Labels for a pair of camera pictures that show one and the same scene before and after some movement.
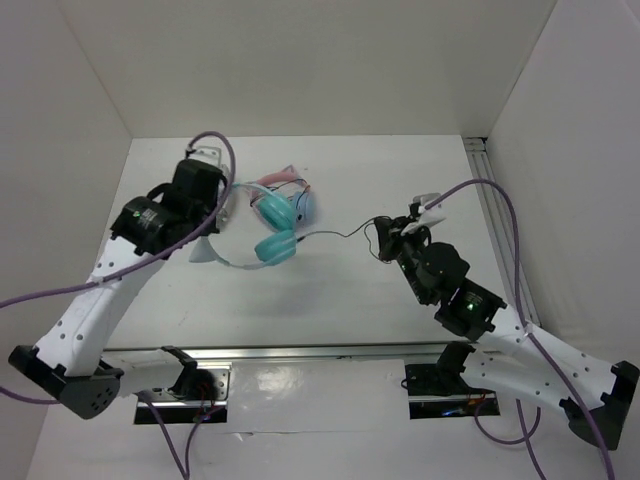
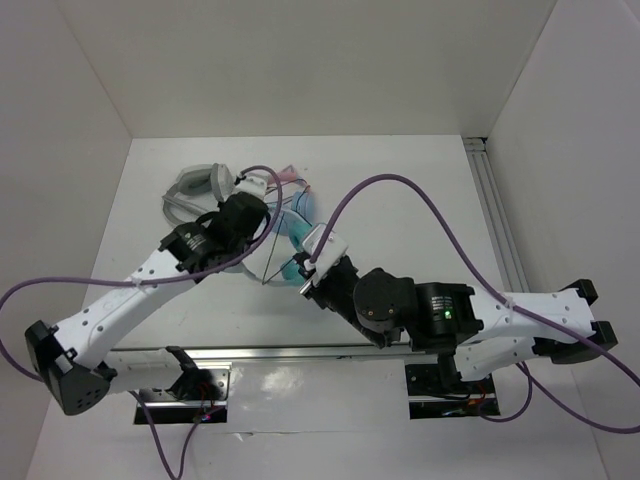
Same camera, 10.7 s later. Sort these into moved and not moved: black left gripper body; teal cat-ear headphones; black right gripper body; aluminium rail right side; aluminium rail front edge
Moved: teal cat-ear headphones; black right gripper body; black left gripper body
Not moved: aluminium rail right side; aluminium rail front edge
